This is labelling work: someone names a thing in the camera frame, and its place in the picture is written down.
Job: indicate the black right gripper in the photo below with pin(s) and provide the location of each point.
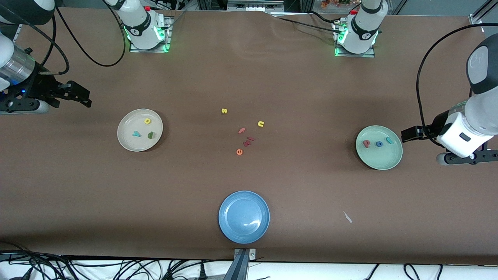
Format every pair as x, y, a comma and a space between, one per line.
42, 85

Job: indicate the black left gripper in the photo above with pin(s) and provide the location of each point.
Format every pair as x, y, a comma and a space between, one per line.
439, 123

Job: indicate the pink letter p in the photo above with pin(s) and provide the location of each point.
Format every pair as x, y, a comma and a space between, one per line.
366, 144

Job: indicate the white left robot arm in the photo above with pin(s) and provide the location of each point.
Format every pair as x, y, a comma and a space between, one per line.
362, 42

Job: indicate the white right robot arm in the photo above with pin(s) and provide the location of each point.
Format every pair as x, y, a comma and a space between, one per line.
140, 27

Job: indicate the pale green plate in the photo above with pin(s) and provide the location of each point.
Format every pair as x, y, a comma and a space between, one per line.
379, 159

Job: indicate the beige brown plate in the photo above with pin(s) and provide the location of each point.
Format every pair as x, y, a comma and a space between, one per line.
130, 144

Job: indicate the white paper scrap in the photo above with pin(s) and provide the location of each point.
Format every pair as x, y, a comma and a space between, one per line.
347, 217

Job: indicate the aluminium corner profile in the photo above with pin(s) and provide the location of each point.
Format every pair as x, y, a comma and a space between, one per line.
476, 18

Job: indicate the brown table cover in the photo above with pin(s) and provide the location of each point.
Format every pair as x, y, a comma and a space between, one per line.
272, 77

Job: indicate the orange leaf decoration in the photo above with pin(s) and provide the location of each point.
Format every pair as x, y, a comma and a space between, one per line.
334, 3

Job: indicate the dark red letter k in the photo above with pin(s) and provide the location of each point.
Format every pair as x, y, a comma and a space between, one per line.
247, 143

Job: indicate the blue plate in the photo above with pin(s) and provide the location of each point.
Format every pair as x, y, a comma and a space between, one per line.
244, 217

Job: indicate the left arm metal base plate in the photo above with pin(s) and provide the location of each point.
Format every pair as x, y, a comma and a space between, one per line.
342, 54

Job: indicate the aluminium frame bar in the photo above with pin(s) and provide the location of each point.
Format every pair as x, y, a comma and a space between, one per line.
255, 5

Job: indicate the grey metal camera post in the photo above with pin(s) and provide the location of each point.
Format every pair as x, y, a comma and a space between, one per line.
239, 268

